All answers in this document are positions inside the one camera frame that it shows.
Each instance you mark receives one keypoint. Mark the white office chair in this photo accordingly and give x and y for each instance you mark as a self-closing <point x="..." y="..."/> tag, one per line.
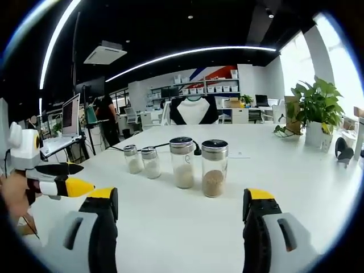
<point x="131" y="116"/>

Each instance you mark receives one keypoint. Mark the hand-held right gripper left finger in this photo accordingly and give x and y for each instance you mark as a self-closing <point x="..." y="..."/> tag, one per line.
<point x="91" y="227"/>

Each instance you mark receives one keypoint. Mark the small green plant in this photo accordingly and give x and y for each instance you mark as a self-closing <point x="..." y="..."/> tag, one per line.
<point x="247" y="99"/>

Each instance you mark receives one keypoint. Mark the white plant pot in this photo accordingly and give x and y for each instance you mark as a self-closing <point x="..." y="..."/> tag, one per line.
<point x="318" y="134"/>

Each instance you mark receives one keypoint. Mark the tall seasoning bottle brown contents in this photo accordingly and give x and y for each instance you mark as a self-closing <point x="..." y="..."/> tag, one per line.
<point x="214" y="168"/>

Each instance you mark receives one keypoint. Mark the ceiling air conditioner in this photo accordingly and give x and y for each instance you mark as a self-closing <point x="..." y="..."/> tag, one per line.
<point x="105" y="53"/>

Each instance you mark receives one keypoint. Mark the white drawer cabinet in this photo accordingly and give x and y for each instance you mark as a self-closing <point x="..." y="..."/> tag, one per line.
<point x="239" y="116"/>

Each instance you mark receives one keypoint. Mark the wall shelf with white bins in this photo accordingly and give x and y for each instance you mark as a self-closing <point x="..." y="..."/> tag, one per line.
<point x="196" y="86"/>

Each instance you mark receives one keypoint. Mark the small seasoning bottle white contents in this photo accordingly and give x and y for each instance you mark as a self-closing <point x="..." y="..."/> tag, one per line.
<point x="151" y="163"/>
<point x="133" y="159"/>

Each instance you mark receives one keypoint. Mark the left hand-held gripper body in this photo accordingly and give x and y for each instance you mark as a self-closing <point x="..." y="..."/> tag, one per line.
<point x="24" y="148"/>

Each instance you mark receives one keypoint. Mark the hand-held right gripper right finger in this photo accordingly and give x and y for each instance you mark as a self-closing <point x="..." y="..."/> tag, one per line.
<point x="270" y="227"/>

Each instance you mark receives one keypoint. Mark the black monitor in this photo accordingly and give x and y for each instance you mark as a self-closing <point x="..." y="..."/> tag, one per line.
<point x="262" y="100"/>

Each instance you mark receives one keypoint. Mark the brown cardboard box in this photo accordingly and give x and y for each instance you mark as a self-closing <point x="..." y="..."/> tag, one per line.
<point x="293" y="113"/>

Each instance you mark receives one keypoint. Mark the tall seasoning bottle white contents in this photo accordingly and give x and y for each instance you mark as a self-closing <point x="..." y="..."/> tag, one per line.
<point x="183" y="162"/>

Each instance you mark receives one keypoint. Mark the black and white chair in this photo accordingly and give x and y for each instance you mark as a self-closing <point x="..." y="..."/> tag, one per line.
<point x="194" y="110"/>

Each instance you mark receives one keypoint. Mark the potted green plant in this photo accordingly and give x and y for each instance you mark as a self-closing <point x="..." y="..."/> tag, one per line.
<point x="315" y="105"/>

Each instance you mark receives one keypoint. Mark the open laptop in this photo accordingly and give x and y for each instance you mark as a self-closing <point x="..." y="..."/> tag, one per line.
<point x="66" y="125"/>

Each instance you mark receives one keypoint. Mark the person's left hand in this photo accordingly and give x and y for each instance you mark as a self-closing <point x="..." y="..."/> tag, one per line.
<point x="15" y="193"/>

